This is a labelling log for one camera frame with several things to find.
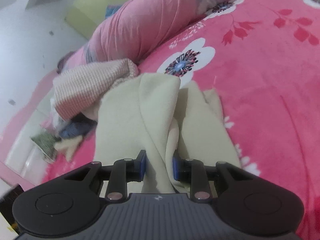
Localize black garment in pile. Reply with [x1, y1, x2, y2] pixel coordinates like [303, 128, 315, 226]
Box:
[71, 113, 97, 126]

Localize pink grey rolled quilt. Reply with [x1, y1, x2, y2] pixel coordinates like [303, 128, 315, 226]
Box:
[57, 0, 230, 73]

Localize cream fleece garment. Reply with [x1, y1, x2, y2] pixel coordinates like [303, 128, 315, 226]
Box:
[94, 74, 240, 193]

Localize green patterned cloth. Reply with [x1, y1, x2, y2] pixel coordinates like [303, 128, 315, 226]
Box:
[30, 129, 61, 163]

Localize blue denim jeans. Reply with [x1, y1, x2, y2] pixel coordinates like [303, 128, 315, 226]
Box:
[59, 119, 97, 139]

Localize pink checked knit garment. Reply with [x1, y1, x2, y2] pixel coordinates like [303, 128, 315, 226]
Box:
[53, 59, 138, 121]

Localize yellow green cabinet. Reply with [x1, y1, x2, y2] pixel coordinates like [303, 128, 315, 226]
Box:
[65, 0, 128, 39]

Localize beige cloth on pile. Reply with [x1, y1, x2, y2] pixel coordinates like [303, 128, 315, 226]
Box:
[54, 135, 84, 162]

